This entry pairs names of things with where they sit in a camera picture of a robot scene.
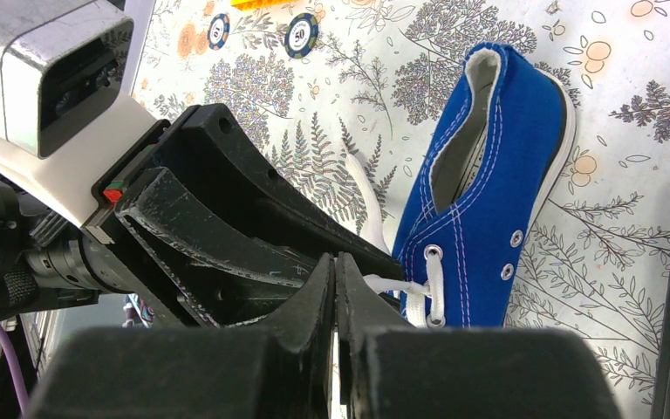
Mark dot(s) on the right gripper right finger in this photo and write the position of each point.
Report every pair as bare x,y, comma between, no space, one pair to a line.
391,369

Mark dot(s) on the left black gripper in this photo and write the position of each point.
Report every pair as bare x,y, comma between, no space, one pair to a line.
166,243

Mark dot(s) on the floral patterned mat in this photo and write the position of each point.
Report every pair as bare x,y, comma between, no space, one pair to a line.
598,257

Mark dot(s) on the blue canvas sneaker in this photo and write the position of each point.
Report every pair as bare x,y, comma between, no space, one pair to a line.
498,149

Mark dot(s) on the yellow plastic triangle toy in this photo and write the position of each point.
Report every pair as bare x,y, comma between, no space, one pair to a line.
246,5

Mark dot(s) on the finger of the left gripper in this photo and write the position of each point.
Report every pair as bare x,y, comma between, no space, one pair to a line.
213,157

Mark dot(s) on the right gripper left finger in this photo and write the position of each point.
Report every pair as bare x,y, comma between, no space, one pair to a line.
279,367

